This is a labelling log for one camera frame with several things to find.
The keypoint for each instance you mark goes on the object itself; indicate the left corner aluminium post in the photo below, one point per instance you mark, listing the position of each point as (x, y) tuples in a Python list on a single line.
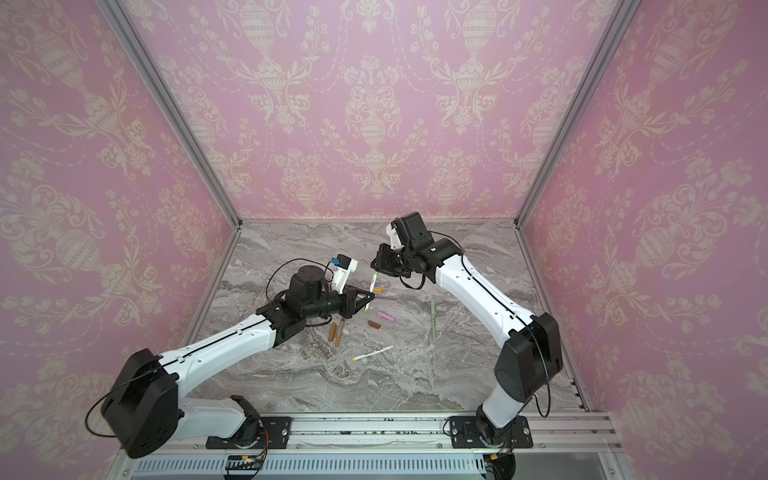
[(118, 18)]

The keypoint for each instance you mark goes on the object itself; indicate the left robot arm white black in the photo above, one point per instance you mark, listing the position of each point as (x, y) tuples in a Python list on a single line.
[(150, 404)]

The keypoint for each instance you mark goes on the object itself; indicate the right corner aluminium post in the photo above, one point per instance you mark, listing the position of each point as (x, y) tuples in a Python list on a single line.
[(615, 29)]

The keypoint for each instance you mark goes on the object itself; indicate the white pen yellow tip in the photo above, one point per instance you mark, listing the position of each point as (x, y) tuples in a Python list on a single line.
[(372, 354)]

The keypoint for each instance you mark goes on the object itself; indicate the aluminium front rail frame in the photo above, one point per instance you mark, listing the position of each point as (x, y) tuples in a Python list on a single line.
[(395, 446)]

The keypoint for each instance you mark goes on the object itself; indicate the pale green fountain pen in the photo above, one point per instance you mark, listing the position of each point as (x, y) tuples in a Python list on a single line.
[(433, 320)]

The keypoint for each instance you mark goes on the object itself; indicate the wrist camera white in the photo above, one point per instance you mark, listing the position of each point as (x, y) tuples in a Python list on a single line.
[(395, 242), (344, 267)]

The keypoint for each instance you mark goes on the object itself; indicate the corner aluminium post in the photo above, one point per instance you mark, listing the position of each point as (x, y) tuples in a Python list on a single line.
[(615, 29), (118, 18)]

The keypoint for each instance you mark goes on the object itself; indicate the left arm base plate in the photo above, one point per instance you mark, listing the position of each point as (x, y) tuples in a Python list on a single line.
[(272, 432)]

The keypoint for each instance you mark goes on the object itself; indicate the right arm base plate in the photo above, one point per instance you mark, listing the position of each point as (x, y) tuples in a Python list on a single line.
[(471, 432)]

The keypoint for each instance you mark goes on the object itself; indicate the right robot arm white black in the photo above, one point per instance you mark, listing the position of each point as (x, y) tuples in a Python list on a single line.
[(530, 349)]

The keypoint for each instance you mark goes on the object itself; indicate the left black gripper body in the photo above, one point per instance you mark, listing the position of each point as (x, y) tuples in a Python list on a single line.
[(344, 303)]

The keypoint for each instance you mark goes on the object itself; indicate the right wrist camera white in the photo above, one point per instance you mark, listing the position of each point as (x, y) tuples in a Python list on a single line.
[(395, 242)]

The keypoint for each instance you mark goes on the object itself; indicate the white pen green tip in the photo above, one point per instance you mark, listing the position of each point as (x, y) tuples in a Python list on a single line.
[(371, 295)]

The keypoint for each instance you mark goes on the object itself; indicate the pink pen cap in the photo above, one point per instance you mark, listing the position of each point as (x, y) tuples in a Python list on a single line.
[(386, 317)]

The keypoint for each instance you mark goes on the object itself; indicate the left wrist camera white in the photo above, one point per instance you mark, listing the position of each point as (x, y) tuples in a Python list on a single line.
[(344, 267)]

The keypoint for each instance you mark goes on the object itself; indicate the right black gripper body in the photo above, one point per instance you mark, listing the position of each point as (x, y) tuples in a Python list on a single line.
[(391, 260)]

